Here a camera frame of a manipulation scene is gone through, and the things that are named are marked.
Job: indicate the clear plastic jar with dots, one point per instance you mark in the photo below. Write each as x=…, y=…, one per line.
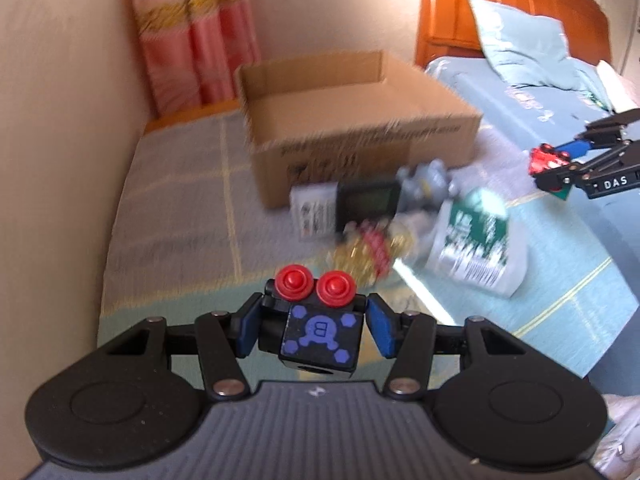
x=403, y=291

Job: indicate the black digital clock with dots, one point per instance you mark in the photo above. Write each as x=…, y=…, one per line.
x=365, y=200

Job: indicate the open cardboard box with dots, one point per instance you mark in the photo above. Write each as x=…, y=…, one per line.
x=347, y=115

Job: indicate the white green medical bottle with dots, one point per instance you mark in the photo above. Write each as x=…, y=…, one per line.
x=478, y=249

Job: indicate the light blue pillow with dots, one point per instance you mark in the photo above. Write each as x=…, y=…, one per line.
x=528, y=50

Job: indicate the pink patterned curtain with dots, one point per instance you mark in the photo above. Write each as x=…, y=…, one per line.
x=191, y=49

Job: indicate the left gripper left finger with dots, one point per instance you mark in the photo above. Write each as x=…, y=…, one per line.
x=144, y=392

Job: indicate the clear bottle yellow capsules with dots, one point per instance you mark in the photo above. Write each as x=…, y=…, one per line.
x=367, y=252

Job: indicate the grey cartoon mouse figure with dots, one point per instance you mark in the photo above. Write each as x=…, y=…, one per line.
x=426, y=187

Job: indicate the black cube toy red buttons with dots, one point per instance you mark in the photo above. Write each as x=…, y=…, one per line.
x=313, y=324

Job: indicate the blue floral bed sheet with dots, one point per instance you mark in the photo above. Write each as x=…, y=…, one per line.
x=579, y=302

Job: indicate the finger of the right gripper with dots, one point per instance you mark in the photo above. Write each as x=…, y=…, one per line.
x=603, y=133
x=560, y=181

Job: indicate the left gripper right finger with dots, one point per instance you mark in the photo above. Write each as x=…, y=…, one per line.
x=489, y=394

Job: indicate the mint green round case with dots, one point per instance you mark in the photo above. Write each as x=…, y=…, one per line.
x=487, y=202

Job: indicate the white labelled card box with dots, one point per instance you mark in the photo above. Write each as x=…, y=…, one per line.
x=313, y=209

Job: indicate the grey green checked blanket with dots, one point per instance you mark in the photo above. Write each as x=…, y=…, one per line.
x=191, y=235

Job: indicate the red toy train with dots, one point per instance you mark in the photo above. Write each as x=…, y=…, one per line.
x=544, y=158

